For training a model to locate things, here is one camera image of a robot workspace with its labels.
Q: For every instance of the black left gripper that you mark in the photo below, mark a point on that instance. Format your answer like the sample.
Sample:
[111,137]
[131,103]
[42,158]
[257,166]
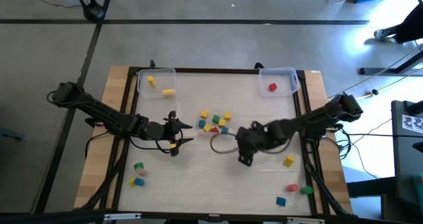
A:
[158,131]

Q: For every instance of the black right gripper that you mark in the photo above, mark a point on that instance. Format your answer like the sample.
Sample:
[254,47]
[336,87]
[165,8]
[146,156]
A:
[256,136]

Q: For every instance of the yellow wooden cube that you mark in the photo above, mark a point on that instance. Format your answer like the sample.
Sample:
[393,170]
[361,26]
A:
[222,122]
[204,114]
[227,116]
[207,127]

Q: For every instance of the green wooden cube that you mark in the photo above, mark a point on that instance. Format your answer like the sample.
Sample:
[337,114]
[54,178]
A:
[216,119]

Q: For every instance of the long yellow wooden block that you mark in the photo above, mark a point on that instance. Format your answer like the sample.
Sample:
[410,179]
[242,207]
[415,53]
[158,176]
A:
[151,81]
[168,92]

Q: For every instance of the blue wooden block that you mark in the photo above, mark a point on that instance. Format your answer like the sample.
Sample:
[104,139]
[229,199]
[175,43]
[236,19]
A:
[281,201]

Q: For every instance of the beige wooden block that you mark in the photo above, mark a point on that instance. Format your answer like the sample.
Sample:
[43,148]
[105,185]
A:
[142,172]

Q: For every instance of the blue wooden cylinder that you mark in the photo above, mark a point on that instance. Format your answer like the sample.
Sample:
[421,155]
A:
[139,181]

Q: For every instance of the small yellow wooden block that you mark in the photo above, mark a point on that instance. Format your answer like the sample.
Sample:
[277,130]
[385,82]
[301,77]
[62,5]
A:
[131,182]

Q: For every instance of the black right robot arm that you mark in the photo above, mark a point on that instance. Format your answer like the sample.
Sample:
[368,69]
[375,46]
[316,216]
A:
[314,116]

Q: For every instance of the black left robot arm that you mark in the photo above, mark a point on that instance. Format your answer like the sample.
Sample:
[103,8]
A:
[99,110]

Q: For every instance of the clear plastic bin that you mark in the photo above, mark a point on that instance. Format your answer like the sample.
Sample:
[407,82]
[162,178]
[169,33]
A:
[160,77]
[281,78]
[211,133]

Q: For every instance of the black clamp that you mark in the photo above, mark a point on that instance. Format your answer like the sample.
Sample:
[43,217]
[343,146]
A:
[152,63]
[258,65]

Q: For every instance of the black floor strip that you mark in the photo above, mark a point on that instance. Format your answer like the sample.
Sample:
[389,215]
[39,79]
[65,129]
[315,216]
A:
[198,21]
[82,72]

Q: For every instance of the black stand foot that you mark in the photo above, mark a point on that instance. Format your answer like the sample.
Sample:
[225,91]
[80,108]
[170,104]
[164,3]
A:
[91,7]

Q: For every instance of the black cabinet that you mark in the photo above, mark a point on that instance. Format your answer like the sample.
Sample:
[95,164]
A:
[403,158]

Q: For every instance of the black desk foot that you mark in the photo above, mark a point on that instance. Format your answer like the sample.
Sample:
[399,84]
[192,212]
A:
[380,71]

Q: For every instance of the white printed label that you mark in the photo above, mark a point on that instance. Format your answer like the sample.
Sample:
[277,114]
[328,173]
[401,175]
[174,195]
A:
[411,123]

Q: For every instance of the person's shoe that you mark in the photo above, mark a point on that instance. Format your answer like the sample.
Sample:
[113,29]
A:
[385,33]

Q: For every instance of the person's leg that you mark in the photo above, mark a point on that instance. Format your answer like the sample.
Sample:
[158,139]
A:
[411,25]

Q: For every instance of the black table frame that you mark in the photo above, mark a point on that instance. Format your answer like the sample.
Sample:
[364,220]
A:
[215,70]

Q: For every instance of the silver metal bracket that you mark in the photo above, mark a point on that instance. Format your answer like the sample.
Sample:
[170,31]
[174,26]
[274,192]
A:
[305,221]
[122,216]

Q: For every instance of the black frame rail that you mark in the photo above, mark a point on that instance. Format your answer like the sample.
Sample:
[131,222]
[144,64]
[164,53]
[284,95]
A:
[66,217]

